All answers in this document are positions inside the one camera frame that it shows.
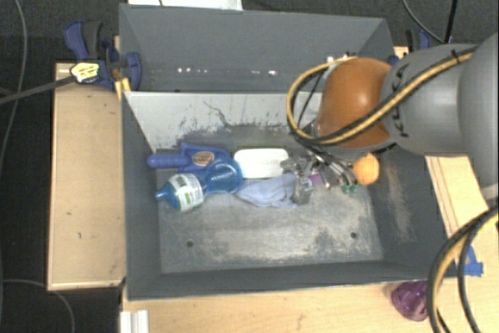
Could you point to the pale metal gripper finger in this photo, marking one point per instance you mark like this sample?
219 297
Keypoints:
293 167
302 191

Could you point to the small purple object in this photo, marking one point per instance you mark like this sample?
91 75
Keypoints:
315 179

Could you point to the white block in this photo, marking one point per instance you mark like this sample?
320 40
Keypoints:
260 162

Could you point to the pale lavender cloth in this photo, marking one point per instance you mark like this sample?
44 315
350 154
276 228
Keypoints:
269 192

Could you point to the orange ball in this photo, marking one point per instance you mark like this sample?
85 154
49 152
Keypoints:
366 169

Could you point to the grey metal bin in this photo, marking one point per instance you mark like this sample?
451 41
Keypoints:
249 230

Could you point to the blue bottle with white label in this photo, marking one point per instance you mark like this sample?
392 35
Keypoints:
187 191

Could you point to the blue toy tool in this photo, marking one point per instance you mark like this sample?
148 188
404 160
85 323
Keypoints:
183 159

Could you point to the purple translucent cup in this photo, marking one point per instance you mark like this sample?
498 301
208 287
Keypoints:
409 300

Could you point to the pale wood board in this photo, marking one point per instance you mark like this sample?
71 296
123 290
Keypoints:
85 183

